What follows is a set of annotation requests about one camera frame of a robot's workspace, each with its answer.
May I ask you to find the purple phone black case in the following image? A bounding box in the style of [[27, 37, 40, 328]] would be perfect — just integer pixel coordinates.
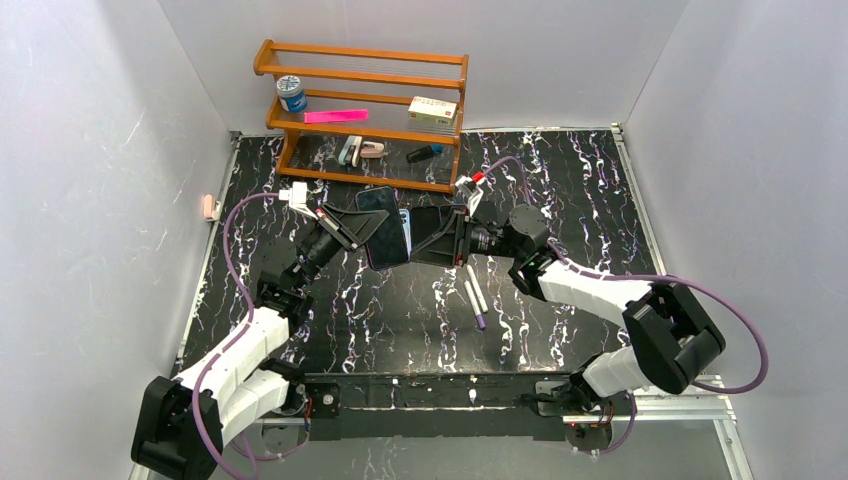
[[355, 186, 409, 271]]

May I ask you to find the light blue phone case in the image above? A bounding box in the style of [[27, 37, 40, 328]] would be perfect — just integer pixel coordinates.
[[399, 209, 412, 257]]

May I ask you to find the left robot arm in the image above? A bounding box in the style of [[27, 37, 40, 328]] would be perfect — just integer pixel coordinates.
[[130, 203, 390, 479]]

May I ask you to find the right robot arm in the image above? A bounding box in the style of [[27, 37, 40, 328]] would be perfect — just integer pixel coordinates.
[[408, 204, 726, 410]]

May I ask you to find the white purple marker right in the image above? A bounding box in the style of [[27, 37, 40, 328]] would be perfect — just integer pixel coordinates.
[[465, 264, 488, 313]]

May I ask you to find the white purple marker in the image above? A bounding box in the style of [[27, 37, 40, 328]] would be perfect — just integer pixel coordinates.
[[463, 280, 486, 331], [465, 264, 488, 313]]

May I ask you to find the white purple marker left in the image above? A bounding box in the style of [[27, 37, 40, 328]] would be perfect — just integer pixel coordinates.
[[463, 280, 486, 331]]

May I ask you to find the teal white stapler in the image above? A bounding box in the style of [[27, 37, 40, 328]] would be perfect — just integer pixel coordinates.
[[337, 136, 363, 168]]

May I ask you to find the pink small stapler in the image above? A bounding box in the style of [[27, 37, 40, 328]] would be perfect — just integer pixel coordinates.
[[359, 141, 386, 159]]

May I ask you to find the black marker blue cap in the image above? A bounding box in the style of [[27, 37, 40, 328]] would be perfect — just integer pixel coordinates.
[[405, 144, 444, 164]]

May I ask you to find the pink flat strip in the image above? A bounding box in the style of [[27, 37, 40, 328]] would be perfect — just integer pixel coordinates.
[[303, 109, 369, 124]]

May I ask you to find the orange wooden shelf rack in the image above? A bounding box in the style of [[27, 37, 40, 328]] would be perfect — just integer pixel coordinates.
[[253, 39, 469, 194]]

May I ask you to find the white red cardboard box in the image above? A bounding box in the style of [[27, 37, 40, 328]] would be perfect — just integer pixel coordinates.
[[407, 96, 458, 127]]

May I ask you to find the blue white round jar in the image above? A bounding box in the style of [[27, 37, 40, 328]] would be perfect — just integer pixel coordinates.
[[275, 75, 307, 113]]

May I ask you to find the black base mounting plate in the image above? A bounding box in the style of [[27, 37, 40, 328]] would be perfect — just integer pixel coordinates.
[[241, 374, 637, 442]]

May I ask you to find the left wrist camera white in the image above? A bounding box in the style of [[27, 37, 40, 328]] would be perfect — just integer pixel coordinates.
[[277, 181, 317, 219]]

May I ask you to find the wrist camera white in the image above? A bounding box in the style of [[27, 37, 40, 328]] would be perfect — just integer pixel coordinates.
[[277, 181, 317, 219], [454, 171, 485, 217]]

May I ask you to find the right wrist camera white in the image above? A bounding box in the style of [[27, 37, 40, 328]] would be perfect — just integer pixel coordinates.
[[454, 171, 485, 217]]

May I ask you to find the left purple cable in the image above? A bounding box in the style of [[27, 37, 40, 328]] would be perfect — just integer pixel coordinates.
[[190, 192, 299, 480]]

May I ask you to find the purple cable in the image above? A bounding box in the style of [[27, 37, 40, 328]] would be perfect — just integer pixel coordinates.
[[476, 155, 770, 458], [190, 192, 299, 480]]

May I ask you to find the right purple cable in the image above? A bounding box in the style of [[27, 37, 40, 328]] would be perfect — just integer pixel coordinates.
[[476, 155, 770, 458]]

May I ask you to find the pink wall clip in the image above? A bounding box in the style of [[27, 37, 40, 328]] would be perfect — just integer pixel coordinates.
[[202, 194, 220, 222]]

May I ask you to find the aluminium front rail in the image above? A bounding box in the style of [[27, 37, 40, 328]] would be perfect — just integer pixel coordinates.
[[148, 374, 737, 425]]

